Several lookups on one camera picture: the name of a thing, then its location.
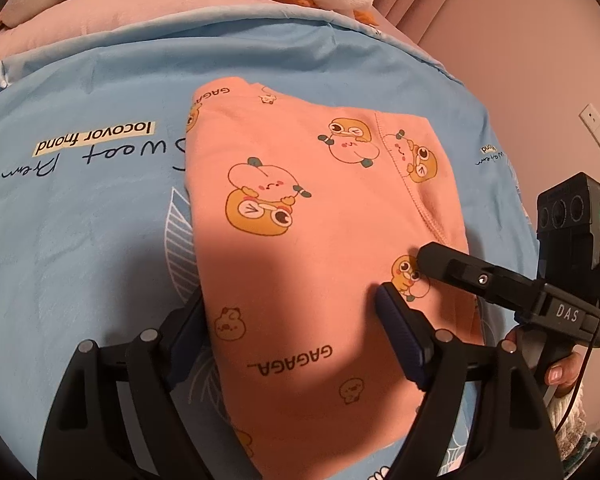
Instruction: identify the person's right hand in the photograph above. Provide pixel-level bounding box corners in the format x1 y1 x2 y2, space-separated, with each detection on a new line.
505 326 584 387

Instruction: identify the blue floral blanket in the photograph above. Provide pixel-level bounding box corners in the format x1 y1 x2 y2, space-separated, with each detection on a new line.
0 10 546 480

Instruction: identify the pink bed sheet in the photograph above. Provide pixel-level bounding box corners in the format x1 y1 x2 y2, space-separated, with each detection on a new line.
0 0 433 68

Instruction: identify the person's right forearm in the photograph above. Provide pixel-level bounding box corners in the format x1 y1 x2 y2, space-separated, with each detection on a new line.
549 379 600 463

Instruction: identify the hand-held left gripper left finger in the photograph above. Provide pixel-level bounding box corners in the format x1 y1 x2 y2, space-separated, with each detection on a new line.
44 285 263 480

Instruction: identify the orange plush toy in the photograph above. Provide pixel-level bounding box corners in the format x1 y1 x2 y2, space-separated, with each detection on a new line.
275 0 382 29

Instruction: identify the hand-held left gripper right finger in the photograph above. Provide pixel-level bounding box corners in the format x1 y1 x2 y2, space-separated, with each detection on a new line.
375 281 563 480

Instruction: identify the orange cartoon print shirt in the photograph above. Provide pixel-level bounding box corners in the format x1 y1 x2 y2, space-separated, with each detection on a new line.
184 77 483 476

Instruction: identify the black cable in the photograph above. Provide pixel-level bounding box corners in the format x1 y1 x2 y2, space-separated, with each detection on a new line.
552 342 594 433

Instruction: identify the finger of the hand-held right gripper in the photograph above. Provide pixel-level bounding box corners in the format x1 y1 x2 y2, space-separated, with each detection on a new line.
416 242 546 313

